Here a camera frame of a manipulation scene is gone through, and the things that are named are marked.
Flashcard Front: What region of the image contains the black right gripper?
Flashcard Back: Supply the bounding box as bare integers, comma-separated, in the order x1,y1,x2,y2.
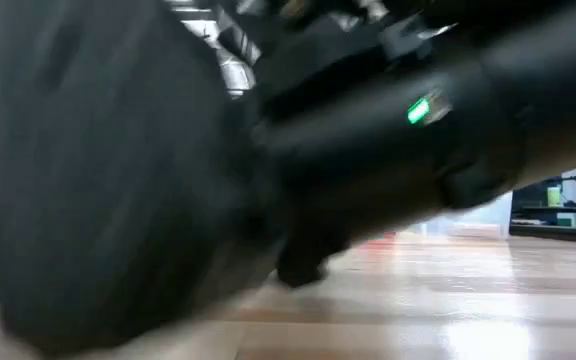
0,0,292,354

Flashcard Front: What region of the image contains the clear plastic bin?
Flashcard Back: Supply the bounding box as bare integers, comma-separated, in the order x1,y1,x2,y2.
415,191,514,239

